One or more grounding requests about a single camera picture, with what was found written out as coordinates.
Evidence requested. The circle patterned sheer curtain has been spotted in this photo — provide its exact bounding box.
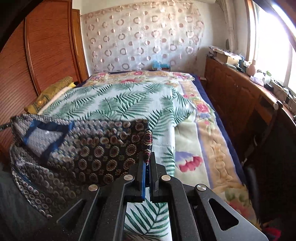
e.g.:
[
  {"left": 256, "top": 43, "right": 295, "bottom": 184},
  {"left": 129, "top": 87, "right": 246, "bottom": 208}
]
[{"left": 80, "top": 1, "right": 204, "bottom": 74}]

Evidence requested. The window with wooden frame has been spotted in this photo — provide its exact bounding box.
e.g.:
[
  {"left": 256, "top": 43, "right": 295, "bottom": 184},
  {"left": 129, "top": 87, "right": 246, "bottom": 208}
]
[{"left": 245, "top": 1, "right": 295, "bottom": 92}]

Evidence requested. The cardboard box on cabinet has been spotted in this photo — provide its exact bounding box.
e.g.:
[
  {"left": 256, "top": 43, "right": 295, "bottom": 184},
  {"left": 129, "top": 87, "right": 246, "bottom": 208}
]
[{"left": 215, "top": 52, "right": 242, "bottom": 65}]

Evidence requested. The green fern leaf sheet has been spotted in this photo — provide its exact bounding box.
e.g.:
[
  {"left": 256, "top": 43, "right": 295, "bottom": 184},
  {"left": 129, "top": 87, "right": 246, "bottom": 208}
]
[{"left": 38, "top": 82, "right": 196, "bottom": 241}]

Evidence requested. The wooden sideboard cabinet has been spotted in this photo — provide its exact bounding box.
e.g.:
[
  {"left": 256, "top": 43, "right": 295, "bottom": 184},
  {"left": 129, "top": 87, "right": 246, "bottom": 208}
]
[{"left": 204, "top": 57, "right": 295, "bottom": 175}]

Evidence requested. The floral bed blanket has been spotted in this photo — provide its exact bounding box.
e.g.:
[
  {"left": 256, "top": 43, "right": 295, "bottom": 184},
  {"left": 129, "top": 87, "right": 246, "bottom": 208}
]
[{"left": 83, "top": 70, "right": 258, "bottom": 241}]

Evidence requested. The mustard patterned folded cloth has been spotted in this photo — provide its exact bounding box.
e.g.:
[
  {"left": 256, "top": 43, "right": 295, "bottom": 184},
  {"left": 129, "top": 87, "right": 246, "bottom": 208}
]
[{"left": 24, "top": 76, "right": 74, "bottom": 114}]

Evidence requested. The navy patterned satin shirt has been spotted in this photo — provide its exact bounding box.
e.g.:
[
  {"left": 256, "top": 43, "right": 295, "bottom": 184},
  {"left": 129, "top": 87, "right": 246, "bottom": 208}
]
[{"left": 10, "top": 114, "right": 152, "bottom": 218}]

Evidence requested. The pink ceramic jar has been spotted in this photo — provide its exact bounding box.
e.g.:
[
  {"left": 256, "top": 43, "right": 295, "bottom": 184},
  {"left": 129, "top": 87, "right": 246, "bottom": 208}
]
[{"left": 246, "top": 59, "right": 256, "bottom": 76}]

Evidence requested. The blue tissue pack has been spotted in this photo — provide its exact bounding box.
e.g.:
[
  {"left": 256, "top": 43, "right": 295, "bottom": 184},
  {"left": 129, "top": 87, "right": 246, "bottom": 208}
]
[{"left": 152, "top": 61, "right": 171, "bottom": 71}]

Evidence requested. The wooden slatted wardrobe door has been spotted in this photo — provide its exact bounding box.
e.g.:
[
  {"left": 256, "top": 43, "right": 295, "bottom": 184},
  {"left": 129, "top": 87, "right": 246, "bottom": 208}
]
[{"left": 0, "top": 0, "right": 90, "bottom": 158}]

